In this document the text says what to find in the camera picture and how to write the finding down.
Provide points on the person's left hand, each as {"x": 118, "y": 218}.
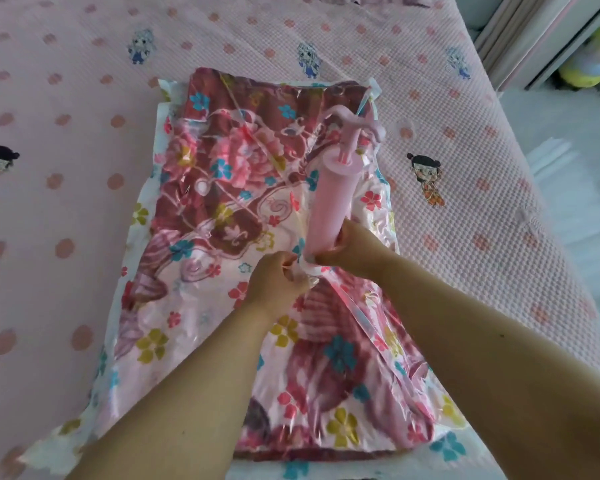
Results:
{"x": 272, "y": 287}

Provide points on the person's right hand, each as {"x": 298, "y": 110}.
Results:
{"x": 360, "y": 249}

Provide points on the red floral blanket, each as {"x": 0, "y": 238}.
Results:
{"x": 280, "y": 269}

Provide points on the lilac hand pump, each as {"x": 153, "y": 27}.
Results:
{"x": 330, "y": 204}

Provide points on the flower-print plastic storage bag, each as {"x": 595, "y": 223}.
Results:
{"x": 145, "y": 209}

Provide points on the person's left forearm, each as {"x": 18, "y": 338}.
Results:
{"x": 180, "y": 399}

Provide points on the person's right forearm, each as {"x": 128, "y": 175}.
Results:
{"x": 495, "y": 374}

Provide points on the white pink curtain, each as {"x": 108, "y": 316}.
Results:
{"x": 525, "y": 34}

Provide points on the pink cartoon bed sheet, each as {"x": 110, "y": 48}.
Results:
{"x": 55, "y": 94}

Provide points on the grey open shelf unit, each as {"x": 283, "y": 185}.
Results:
{"x": 575, "y": 49}

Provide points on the pastel striped round stool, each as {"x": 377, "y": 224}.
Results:
{"x": 592, "y": 59}

